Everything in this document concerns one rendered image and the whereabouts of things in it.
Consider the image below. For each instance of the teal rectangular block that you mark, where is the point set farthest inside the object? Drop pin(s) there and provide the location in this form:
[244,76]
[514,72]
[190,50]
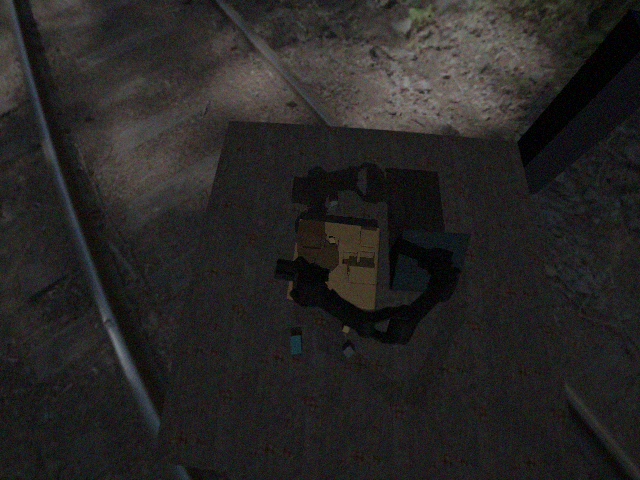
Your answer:
[295,344]

